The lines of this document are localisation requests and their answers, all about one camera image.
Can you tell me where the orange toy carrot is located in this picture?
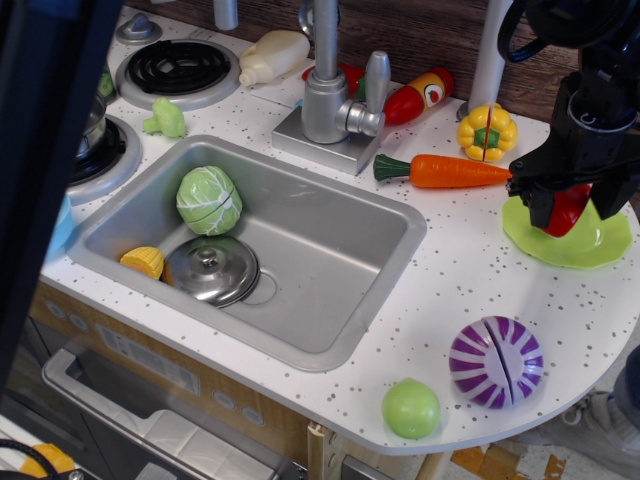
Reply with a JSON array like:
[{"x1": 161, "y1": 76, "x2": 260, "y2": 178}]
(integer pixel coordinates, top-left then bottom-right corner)
[{"x1": 373, "y1": 154, "x2": 511, "y2": 189}]

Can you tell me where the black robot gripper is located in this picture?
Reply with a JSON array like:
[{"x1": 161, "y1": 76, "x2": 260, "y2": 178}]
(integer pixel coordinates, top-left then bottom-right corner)
[{"x1": 507, "y1": 69, "x2": 639, "y2": 229}]

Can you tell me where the green toy lime ball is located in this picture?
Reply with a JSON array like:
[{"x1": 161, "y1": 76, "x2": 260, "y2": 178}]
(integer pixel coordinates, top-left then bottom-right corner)
[{"x1": 382, "y1": 378, "x2": 441, "y2": 440}]

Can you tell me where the red yellow toy ketchup bottle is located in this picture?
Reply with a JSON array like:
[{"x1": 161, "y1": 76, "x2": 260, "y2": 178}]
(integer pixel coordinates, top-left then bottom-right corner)
[{"x1": 384, "y1": 67, "x2": 454, "y2": 125}]

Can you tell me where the silver toy faucet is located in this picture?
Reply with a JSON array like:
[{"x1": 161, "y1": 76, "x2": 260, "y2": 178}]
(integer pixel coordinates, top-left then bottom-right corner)
[{"x1": 272, "y1": 1, "x2": 391, "y2": 175}]

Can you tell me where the silver vertical post right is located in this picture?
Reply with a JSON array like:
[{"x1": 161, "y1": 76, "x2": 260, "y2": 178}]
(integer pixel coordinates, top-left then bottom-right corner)
[{"x1": 457, "y1": 0, "x2": 512, "y2": 121}]

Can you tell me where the front black stove burner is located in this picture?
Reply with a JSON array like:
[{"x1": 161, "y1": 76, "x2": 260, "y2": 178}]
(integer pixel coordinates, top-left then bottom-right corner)
[{"x1": 66, "y1": 115, "x2": 143, "y2": 206}]

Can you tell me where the blue plastic bowl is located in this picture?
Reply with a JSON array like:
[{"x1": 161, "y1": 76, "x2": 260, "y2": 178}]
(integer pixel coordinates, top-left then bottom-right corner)
[{"x1": 46, "y1": 194, "x2": 75, "y2": 260}]

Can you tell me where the steel cooking pot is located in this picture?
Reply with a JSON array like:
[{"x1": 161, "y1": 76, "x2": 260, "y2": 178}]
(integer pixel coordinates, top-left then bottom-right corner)
[{"x1": 76, "y1": 92, "x2": 106, "y2": 159}]

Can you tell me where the rear black stove burner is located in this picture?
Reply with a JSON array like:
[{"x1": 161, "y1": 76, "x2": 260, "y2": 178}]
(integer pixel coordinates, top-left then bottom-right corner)
[{"x1": 115, "y1": 39, "x2": 240, "y2": 111}]

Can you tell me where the purple striped toy onion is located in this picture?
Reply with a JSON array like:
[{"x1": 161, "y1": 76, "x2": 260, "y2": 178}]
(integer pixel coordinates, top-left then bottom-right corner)
[{"x1": 449, "y1": 316, "x2": 544, "y2": 409}]

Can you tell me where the silver vertical post left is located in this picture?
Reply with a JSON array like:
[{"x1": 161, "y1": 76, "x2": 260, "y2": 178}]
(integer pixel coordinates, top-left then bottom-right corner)
[{"x1": 213, "y1": 0, "x2": 239, "y2": 31}]

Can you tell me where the grey sneaker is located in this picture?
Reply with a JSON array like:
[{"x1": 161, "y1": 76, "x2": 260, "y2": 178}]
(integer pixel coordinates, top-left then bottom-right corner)
[{"x1": 561, "y1": 392, "x2": 639, "y2": 455}]

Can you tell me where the light green toy broccoli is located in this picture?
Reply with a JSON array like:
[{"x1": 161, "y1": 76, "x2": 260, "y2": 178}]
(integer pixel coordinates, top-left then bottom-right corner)
[{"x1": 143, "y1": 97, "x2": 186, "y2": 138}]

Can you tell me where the yellow toy on floor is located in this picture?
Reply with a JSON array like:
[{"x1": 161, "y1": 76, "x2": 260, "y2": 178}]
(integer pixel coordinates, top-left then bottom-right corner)
[{"x1": 20, "y1": 444, "x2": 76, "y2": 479}]

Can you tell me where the red toy pepper behind faucet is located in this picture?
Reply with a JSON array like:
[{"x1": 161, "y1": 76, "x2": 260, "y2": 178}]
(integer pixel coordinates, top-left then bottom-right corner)
[{"x1": 301, "y1": 64, "x2": 365, "y2": 102}]

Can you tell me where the silver stove knob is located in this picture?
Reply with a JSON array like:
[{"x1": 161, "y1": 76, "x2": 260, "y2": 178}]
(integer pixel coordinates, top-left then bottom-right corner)
[{"x1": 115, "y1": 13, "x2": 163, "y2": 45}]

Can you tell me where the steel pot lid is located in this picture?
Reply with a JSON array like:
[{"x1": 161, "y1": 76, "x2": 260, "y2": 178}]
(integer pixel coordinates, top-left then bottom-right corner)
[{"x1": 161, "y1": 236, "x2": 260, "y2": 307}]

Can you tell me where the cream toy mayonnaise bottle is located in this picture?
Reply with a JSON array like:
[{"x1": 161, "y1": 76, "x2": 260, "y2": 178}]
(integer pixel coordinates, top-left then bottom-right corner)
[{"x1": 239, "y1": 30, "x2": 310, "y2": 87}]

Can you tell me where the yellow toy bell pepper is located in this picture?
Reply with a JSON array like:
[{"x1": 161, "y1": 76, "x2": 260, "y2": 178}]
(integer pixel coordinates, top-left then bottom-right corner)
[{"x1": 456, "y1": 103, "x2": 519, "y2": 162}]

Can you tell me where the silver toy sink basin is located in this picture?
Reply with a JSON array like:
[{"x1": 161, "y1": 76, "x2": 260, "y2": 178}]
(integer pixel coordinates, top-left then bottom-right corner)
[{"x1": 69, "y1": 135, "x2": 426, "y2": 371}]

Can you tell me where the light green plastic plate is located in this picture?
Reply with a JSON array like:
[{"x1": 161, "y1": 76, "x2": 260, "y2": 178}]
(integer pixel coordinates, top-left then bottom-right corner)
[{"x1": 502, "y1": 199, "x2": 633, "y2": 269}]

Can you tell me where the yellow toy corn piece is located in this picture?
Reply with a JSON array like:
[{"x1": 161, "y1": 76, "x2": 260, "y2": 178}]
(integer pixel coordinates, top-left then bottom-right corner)
[{"x1": 119, "y1": 246, "x2": 164, "y2": 280}]

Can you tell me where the silver vertical post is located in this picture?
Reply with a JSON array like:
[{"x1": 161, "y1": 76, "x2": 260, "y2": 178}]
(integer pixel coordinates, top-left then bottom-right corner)
[
  {"x1": 213, "y1": 0, "x2": 239, "y2": 31},
  {"x1": 457, "y1": 0, "x2": 512, "y2": 121}
]

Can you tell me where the silver oven door handle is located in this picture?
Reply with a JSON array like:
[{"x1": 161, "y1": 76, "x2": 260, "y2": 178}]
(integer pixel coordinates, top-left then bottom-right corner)
[{"x1": 42, "y1": 349, "x2": 308, "y2": 479}]

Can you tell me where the black stove burner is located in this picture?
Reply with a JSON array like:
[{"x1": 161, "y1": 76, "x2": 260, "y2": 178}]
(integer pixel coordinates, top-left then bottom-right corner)
[
  {"x1": 115, "y1": 39, "x2": 240, "y2": 111},
  {"x1": 66, "y1": 115, "x2": 143, "y2": 206}
]

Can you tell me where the green toy cabbage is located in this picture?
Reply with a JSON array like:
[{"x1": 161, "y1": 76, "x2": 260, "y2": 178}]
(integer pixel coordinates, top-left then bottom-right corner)
[{"x1": 176, "y1": 166, "x2": 243, "y2": 236}]

